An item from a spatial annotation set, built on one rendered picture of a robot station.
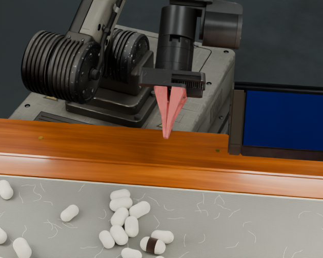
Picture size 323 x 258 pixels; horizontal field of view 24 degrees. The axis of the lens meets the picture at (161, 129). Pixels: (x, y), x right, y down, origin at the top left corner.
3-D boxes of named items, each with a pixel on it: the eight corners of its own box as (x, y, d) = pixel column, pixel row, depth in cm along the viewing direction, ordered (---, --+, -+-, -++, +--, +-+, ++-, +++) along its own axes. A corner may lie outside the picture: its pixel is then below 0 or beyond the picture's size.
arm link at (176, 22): (162, 8, 120) (162, -4, 114) (204, 13, 120) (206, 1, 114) (157, 50, 119) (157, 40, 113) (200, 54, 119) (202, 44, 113)
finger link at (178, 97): (180, 135, 110) (186, 74, 112) (132, 131, 111) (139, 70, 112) (182, 143, 117) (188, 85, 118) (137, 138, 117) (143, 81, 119)
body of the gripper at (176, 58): (203, 84, 111) (208, 37, 112) (136, 78, 112) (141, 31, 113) (204, 94, 118) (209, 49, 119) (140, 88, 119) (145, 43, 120)
